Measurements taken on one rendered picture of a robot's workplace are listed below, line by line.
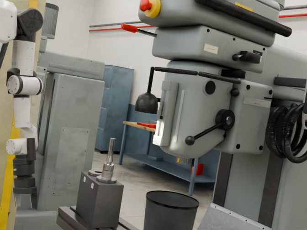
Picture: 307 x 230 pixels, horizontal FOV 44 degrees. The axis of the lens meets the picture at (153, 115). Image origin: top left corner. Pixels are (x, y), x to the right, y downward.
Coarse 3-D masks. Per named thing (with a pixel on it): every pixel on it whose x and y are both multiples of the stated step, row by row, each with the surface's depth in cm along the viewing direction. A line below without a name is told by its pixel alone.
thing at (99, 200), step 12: (84, 180) 171; (96, 180) 163; (108, 180) 161; (84, 192) 169; (96, 192) 157; (108, 192) 159; (120, 192) 162; (84, 204) 168; (96, 204) 157; (108, 204) 160; (120, 204) 163; (84, 216) 166; (96, 216) 158; (108, 216) 161
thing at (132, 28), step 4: (124, 24) 120; (128, 24) 122; (124, 28) 121; (128, 28) 121; (132, 28) 122; (136, 28) 123; (132, 32) 124; (140, 32) 125; (144, 32) 126; (148, 32) 127; (152, 36) 128; (156, 36) 129
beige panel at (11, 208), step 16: (16, 0) 256; (32, 0) 262; (0, 80) 256; (0, 96) 258; (0, 112) 259; (0, 128) 261; (16, 128) 267; (0, 144) 262; (0, 160) 264; (0, 176) 265; (16, 176) 272; (0, 192) 267; (0, 208) 268; (0, 224) 270
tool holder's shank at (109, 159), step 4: (112, 140) 163; (112, 144) 163; (108, 148) 164; (112, 148) 163; (108, 152) 163; (112, 152) 163; (108, 156) 163; (112, 156) 164; (108, 160) 163; (112, 160) 164
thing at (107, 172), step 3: (105, 168) 162; (108, 168) 162; (111, 168) 163; (102, 171) 164; (105, 171) 162; (108, 171) 162; (111, 171) 163; (102, 174) 163; (105, 174) 162; (108, 174) 162; (111, 174) 163; (102, 177) 163; (105, 177) 162; (108, 177) 163; (111, 177) 164
